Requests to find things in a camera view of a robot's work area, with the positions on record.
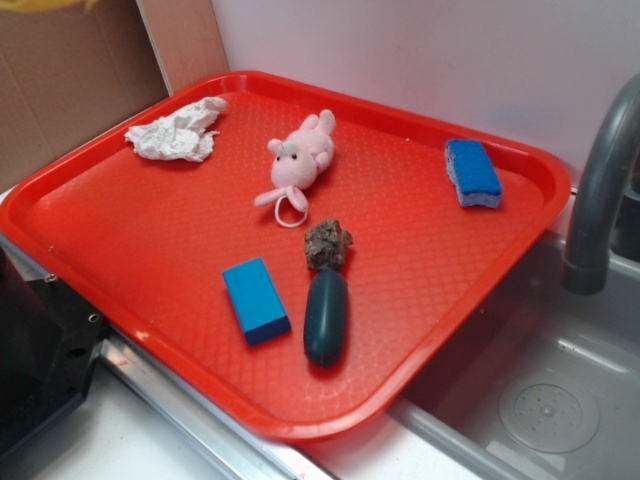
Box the blue rectangular block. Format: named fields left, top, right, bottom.
left=222, top=258, right=291, bottom=346

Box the yellow cloth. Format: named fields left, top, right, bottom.
left=0, top=0, right=99, bottom=14

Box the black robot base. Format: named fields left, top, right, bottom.
left=1, top=253, right=106, bottom=460

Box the brown rock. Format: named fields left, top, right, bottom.
left=304, top=218, right=354, bottom=271

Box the red plastic tray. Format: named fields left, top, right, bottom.
left=1, top=72, right=571, bottom=443

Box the dark green oval object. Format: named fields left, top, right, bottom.
left=303, top=269, right=348, bottom=368

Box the pink plush bunny toy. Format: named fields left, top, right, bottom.
left=254, top=109, right=337, bottom=228

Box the blue sponge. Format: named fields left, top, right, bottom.
left=445, top=139, right=503, bottom=209

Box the crumpled white paper towel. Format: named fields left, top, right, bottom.
left=124, top=97, right=228, bottom=163

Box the grey faucet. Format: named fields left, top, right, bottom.
left=561, top=75, right=639, bottom=295

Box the grey sink basin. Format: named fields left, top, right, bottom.
left=390, top=234, right=639, bottom=479

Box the brown cardboard panel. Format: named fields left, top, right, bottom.
left=1, top=1, right=228, bottom=190

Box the metal rail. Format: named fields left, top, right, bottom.
left=0, top=234, right=331, bottom=480

